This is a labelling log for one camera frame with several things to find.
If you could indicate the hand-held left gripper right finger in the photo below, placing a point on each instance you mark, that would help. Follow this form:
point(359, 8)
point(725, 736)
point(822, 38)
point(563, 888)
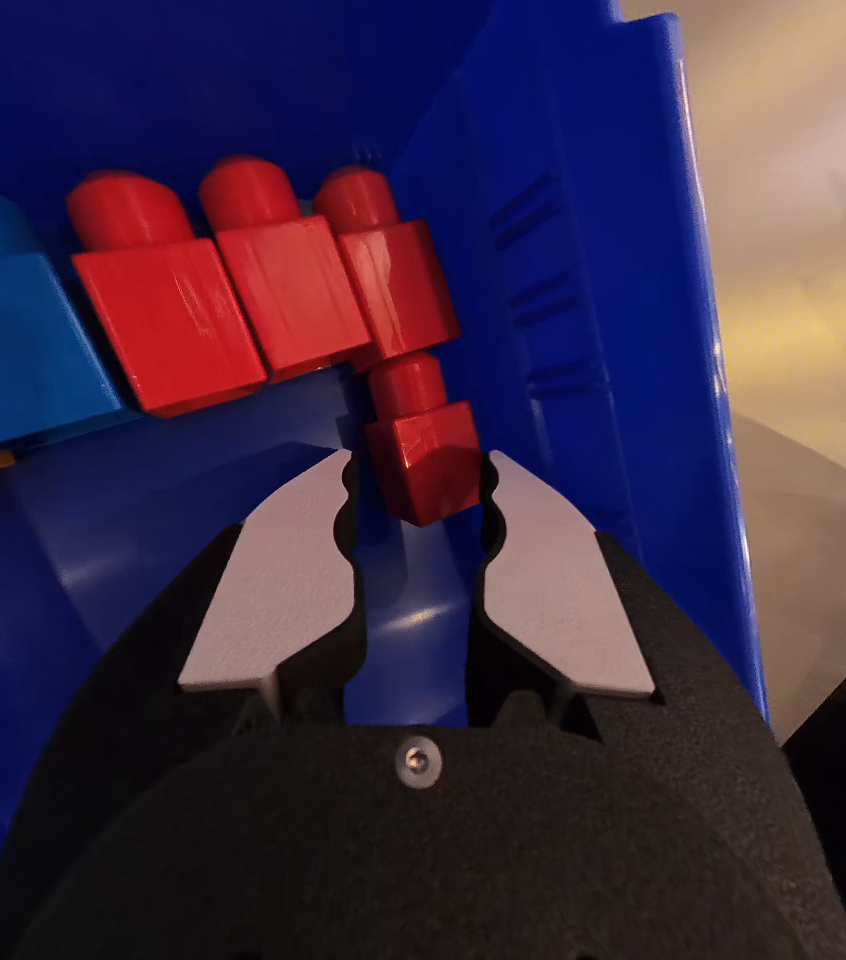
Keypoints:
point(565, 600)

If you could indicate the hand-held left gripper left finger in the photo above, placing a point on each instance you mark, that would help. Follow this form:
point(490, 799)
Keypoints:
point(273, 592)

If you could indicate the blue plastic bin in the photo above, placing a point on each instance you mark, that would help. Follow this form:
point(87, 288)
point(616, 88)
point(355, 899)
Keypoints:
point(580, 300)

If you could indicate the blue toy block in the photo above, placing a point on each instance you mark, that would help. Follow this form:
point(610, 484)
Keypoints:
point(10, 352)

